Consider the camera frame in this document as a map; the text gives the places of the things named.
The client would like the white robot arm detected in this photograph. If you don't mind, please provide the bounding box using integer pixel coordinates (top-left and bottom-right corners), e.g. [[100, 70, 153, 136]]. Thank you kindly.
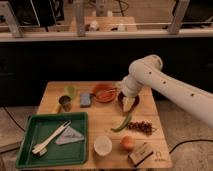
[[121, 55, 213, 127]]

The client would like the dark red bowl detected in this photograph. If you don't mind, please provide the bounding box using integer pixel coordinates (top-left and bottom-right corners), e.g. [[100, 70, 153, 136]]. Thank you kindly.
[[118, 92, 140, 112]]

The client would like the green pea pod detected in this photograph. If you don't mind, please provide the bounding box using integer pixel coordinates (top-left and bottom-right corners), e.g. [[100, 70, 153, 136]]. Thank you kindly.
[[111, 114, 132, 132]]

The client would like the dark grape bunch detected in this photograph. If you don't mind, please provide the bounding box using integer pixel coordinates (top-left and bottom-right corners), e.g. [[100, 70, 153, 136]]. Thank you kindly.
[[127, 121, 156, 135]]

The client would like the orange fruit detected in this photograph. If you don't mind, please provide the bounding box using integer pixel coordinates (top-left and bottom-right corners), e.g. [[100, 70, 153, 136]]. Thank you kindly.
[[120, 136, 134, 152]]

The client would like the blue sponge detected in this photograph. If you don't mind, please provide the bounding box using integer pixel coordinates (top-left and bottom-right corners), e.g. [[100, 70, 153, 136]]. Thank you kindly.
[[80, 93, 91, 107]]

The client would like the white cup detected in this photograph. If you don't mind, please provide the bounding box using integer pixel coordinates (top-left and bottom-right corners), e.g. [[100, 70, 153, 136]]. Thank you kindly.
[[94, 136, 112, 156]]

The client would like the wooden block eraser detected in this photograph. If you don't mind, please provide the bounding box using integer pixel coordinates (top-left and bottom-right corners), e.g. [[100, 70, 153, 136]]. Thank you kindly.
[[128, 142, 153, 167]]

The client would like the green cup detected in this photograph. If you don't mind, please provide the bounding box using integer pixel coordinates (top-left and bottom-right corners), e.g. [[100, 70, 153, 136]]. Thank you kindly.
[[64, 86, 77, 99]]

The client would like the dark metal cup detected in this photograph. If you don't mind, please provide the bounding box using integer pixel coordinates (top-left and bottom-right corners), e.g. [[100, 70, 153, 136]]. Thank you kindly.
[[59, 95, 71, 112]]

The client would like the grey folded cloth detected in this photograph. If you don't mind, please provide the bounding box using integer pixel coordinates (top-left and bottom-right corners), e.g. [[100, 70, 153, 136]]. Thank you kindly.
[[55, 126, 84, 145]]

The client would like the green plastic tray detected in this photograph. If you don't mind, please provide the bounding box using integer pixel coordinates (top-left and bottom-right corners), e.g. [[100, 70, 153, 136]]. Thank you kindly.
[[16, 112, 88, 169]]

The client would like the black cable right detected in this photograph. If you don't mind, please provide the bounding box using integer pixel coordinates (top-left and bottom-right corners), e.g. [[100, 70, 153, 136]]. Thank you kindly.
[[168, 138, 213, 155]]

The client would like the black cable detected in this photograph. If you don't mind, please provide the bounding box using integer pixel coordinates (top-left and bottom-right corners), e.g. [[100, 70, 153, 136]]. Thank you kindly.
[[2, 106, 26, 133], [168, 138, 213, 155]]

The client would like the black cable left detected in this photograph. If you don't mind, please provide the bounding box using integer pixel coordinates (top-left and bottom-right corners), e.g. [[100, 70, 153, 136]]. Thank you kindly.
[[2, 106, 26, 133]]

